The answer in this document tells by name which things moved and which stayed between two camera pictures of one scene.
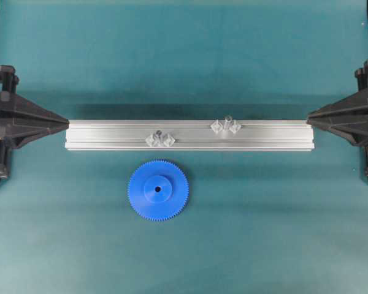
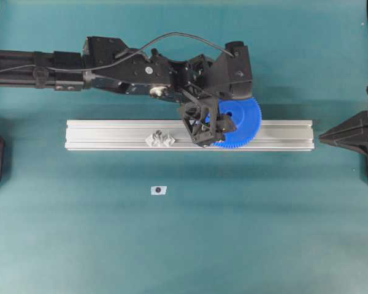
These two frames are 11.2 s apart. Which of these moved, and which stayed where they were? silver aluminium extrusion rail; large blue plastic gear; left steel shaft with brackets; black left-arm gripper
Moved: large blue plastic gear; black left-arm gripper
Stayed: silver aluminium extrusion rail; left steel shaft with brackets
